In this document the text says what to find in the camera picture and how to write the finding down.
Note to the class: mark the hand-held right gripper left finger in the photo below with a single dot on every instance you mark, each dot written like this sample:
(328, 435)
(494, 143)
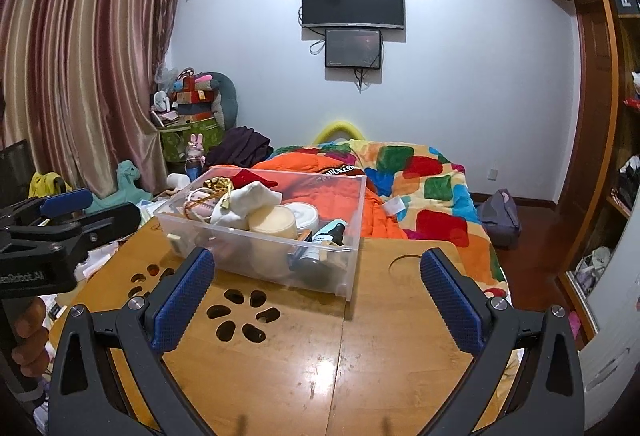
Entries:
(182, 301)

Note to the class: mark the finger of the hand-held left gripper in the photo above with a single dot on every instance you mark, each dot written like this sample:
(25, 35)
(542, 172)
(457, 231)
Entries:
(110, 218)
(67, 202)

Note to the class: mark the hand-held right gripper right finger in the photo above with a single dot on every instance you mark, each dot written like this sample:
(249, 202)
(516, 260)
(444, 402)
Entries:
(452, 301)

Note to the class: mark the pink hair brush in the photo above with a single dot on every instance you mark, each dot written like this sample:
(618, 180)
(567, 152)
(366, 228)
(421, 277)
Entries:
(200, 211)

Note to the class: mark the clear plastic storage box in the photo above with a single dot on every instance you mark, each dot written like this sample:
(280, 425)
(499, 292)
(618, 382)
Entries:
(340, 266)

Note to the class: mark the cream round jar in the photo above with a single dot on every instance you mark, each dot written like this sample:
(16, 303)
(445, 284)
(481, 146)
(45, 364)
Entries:
(272, 222)

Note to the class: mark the dark small bottle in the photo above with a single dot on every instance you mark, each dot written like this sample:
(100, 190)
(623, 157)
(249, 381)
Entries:
(307, 258)

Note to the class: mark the teal tube with black cap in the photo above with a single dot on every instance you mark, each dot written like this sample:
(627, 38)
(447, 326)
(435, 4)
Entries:
(327, 233)

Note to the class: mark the pale pink round jar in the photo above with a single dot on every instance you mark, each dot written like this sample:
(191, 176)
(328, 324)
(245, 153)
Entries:
(305, 215)

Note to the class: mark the person's left hand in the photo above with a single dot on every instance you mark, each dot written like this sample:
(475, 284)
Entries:
(35, 341)

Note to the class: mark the yellow cloth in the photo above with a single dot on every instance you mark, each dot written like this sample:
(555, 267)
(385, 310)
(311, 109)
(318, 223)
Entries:
(45, 183)

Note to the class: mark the teal rocking horse toy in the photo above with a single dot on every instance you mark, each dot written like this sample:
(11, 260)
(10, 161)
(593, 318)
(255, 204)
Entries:
(125, 186)

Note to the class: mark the white cup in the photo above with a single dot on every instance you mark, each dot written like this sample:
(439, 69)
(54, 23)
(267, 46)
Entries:
(179, 182)

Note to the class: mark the grey bag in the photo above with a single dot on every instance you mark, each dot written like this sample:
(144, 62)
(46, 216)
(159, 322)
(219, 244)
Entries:
(500, 216)

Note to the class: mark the green storage box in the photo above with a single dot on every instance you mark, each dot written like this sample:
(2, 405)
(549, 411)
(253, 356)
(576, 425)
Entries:
(185, 140)

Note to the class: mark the colourful patchwork blanket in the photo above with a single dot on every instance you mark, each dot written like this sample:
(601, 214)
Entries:
(435, 191)

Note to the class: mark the small white fan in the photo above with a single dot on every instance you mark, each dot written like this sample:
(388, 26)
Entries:
(161, 101)

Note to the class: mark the wooden desk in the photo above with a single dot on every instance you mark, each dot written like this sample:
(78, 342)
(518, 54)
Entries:
(300, 351)

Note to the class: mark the striped pink curtain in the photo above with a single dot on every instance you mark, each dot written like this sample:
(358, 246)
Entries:
(85, 65)

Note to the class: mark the colourful patchwork gift box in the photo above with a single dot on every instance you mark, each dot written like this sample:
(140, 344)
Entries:
(192, 98)

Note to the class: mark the dark purple cloth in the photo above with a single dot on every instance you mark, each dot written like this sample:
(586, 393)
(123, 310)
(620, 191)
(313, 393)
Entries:
(245, 145)

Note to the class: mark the white cabinet door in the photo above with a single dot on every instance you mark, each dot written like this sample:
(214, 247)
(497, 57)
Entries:
(615, 341)

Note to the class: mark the grey plush cushion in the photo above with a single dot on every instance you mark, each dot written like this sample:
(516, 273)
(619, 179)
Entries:
(227, 98)

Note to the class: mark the orange quilt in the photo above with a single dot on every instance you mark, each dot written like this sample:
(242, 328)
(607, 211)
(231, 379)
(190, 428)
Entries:
(300, 165)

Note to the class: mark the yellow foam arch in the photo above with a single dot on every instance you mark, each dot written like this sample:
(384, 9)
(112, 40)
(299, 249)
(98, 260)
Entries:
(340, 128)

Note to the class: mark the wooden wardrobe shelf unit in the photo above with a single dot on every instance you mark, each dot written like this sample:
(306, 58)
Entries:
(595, 115)

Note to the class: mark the wall socket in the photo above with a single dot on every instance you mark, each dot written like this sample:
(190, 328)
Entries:
(492, 173)

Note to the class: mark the small black wall monitor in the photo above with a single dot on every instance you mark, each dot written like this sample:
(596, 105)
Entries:
(352, 48)

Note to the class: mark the black wall television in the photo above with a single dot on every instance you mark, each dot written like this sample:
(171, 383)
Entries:
(352, 0)

